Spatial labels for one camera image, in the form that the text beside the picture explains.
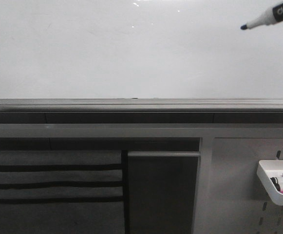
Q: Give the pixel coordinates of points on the grey fabric pocket organizer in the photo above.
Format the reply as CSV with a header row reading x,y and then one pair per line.
x,y
61,192

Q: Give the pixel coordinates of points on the white whiteboard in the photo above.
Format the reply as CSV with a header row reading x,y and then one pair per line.
x,y
163,54

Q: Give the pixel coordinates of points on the black whiteboard marker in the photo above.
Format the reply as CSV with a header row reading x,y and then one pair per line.
x,y
270,16

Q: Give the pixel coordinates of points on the dark grey flat panel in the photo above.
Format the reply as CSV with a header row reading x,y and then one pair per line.
x,y
162,190

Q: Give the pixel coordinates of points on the white plastic tray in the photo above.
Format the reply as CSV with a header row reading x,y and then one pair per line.
x,y
267,169

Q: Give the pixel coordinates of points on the grey pegboard panel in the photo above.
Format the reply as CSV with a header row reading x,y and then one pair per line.
x,y
233,200

